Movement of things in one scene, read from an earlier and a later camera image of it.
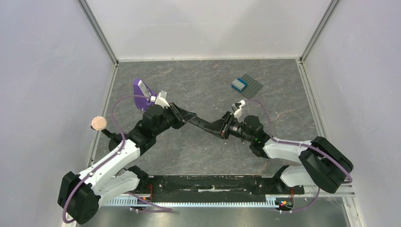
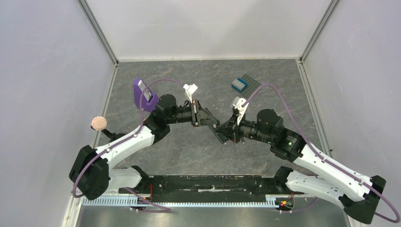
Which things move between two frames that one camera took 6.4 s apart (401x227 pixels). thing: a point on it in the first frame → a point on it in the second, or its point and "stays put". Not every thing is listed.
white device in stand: x=144 y=89 stays put
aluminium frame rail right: x=347 y=198 stays put
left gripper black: x=181 y=115 → x=200 y=116
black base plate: x=213 y=188 stays put
